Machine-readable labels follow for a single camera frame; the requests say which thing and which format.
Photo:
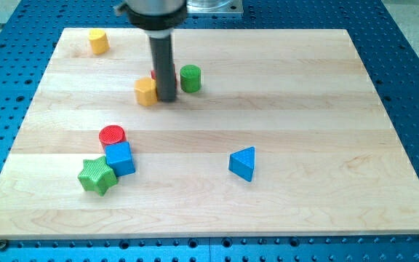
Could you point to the red star block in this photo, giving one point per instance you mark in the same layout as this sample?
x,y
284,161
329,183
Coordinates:
x,y
153,75

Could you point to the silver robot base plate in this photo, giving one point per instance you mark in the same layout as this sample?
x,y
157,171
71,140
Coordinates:
x,y
216,7

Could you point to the blue triangle block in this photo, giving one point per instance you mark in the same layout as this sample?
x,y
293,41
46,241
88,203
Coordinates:
x,y
242,163

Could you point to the green star block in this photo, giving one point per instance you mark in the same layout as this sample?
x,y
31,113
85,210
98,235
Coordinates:
x,y
97,176

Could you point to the yellow hexagon block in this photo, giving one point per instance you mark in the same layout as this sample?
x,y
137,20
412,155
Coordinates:
x,y
145,91

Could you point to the black tool flange collar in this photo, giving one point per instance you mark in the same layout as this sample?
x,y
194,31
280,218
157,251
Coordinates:
x,y
157,18

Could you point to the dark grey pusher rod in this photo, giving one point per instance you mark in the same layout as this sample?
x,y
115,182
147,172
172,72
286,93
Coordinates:
x,y
163,65

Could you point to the light wooden board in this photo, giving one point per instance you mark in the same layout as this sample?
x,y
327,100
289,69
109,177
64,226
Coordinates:
x,y
328,160

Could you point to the yellow cylinder block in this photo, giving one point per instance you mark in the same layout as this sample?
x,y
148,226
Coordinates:
x,y
98,41

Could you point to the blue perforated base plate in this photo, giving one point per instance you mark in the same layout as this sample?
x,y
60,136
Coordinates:
x,y
29,36

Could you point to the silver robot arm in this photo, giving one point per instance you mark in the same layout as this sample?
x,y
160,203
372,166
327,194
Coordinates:
x,y
158,18

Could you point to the green cylinder block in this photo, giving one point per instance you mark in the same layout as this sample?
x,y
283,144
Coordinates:
x,y
190,78

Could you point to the red cylinder block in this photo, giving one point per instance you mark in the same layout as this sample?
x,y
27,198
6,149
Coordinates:
x,y
111,134

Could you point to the blue cube block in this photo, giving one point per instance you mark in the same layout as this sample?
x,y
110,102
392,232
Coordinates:
x,y
119,157

